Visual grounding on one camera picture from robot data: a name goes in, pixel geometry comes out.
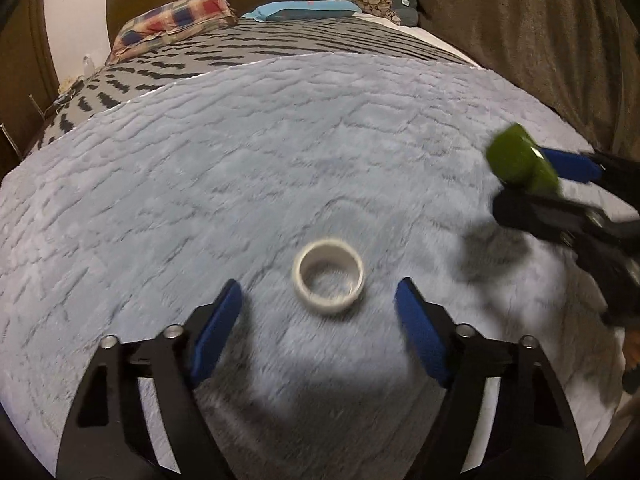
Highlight light blue pillow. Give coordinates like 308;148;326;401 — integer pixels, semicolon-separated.
242;0;361;23

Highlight white wall plug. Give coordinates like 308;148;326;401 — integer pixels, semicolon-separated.
82;54;96;78

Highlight grey fluffy blanket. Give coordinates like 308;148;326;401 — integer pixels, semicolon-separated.
1;53;622;479

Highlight dark wooden wardrobe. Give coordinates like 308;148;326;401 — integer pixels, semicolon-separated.
1;0;58;174

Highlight brown curtain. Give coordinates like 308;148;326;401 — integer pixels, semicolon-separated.
418;0;639;159

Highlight green bottle with white label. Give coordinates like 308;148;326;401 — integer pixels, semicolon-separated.
486;124;560;196

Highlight plaid red blue pillow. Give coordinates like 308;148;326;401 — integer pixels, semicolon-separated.
105;0;238;65

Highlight black striped grey bedspread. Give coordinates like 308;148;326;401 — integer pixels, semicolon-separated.
27;14;476;155

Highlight white tape roll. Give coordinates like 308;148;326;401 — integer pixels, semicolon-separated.
291;237;366;315

